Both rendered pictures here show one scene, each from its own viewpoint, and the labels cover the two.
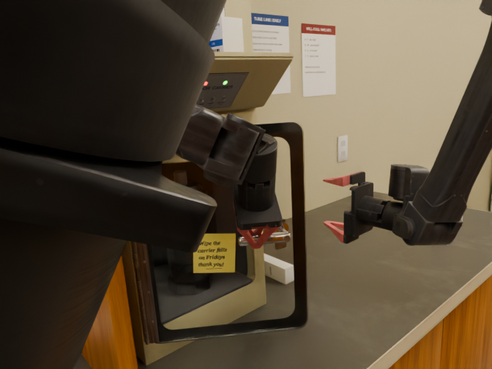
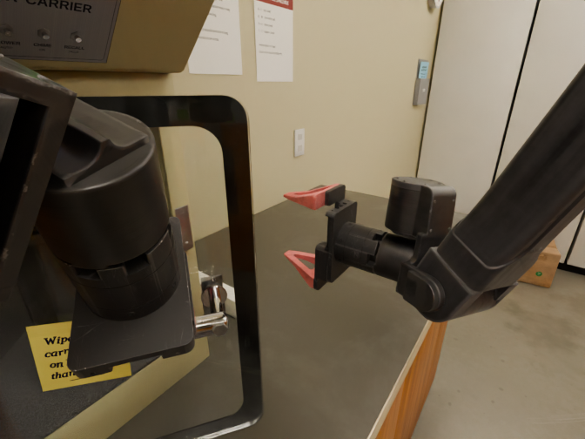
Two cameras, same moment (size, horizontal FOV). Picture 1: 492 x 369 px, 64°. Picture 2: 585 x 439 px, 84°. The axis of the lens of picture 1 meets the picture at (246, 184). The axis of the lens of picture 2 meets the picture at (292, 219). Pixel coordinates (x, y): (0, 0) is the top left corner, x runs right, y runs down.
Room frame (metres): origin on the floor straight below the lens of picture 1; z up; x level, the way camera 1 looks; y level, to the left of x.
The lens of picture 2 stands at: (0.39, -0.07, 1.40)
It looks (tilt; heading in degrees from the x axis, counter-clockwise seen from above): 23 degrees down; 346
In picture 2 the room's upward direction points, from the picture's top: straight up
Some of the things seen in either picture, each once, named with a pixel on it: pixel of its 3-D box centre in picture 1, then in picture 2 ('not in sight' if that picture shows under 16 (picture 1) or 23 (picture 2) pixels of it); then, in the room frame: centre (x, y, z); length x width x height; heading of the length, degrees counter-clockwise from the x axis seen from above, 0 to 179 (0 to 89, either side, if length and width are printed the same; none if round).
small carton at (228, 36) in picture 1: (223, 37); not in sight; (0.75, 0.02, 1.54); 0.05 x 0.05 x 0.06; 45
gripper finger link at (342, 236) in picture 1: (342, 220); (311, 253); (0.80, -0.20, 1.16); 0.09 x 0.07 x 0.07; 40
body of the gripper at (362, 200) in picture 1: (372, 211); (356, 245); (0.75, -0.25, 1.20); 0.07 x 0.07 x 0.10; 40
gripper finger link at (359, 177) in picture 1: (342, 189); (312, 209); (0.80, -0.20, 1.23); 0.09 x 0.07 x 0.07; 40
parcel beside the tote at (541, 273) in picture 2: not in sight; (521, 256); (2.11, -2.35, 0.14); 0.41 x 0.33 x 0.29; 46
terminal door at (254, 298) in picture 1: (222, 238); (97, 324); (0.67, 0.05, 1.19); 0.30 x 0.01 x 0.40; 94
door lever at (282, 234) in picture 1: (264, 235); (178, 319); (0.65, -0.03, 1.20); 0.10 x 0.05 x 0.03; 94
